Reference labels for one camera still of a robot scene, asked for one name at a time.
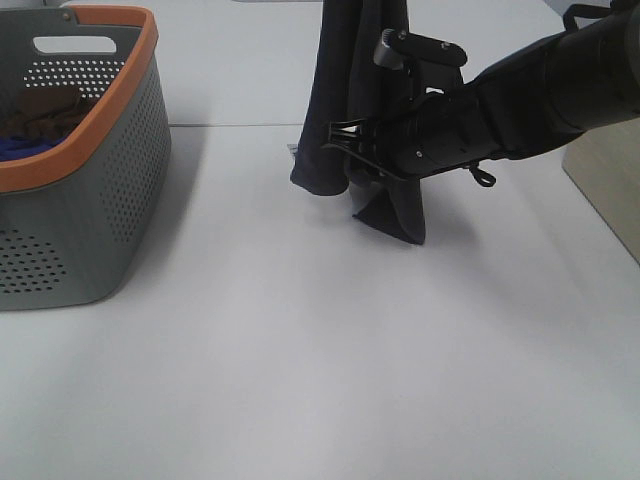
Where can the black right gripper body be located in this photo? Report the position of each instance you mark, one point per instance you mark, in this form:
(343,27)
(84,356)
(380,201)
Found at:
(440,133)

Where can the dark grey towel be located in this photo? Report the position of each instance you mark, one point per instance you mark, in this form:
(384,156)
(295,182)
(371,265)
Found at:
(347,86)

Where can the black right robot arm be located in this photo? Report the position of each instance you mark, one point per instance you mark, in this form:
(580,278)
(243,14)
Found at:
(535,100)

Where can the brown towel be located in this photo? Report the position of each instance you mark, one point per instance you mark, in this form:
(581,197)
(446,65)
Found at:
(49,113)

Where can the blue towel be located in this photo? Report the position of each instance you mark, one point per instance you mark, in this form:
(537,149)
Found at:
(17,148)

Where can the grey plastic laundry basket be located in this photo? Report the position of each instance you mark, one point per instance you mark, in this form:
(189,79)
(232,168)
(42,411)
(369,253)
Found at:
(72,217)

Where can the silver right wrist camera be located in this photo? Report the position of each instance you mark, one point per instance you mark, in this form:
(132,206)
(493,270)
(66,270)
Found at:
(430,64)

